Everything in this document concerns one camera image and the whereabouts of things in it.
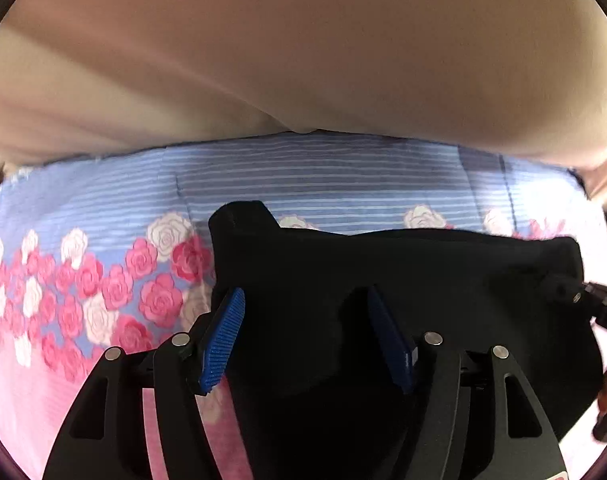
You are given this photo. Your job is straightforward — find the black pants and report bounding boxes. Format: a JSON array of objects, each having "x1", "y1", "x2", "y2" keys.
[{"x1": 208, "y1": 200, "x2": 604, "y2": 480}]

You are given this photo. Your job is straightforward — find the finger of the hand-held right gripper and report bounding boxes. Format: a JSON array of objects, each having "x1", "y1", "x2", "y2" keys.
[{"x1": 546, "y1": 272, "x2": 591, "y2": 311}]

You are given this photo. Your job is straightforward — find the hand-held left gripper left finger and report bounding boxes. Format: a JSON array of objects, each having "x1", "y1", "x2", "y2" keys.
[{"x1": 44, "y1": 287, "x2": 246, "y2": 480}]

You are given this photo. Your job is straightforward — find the beige curtain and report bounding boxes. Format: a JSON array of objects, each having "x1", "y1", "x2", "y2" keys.
[{"x1": 0, "y1": 0, "x2": 607, "y2": 171}]

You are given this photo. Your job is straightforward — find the pink floral blanket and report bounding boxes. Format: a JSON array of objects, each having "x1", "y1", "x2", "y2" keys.
[{"x1": 0, "y1": 132, "x2": 607, "y2": 480}]

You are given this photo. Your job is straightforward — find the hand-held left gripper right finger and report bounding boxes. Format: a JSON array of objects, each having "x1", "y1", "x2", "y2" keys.
[{"x1": 367, "y1": 285, "x2": 567, "y2": 480}]

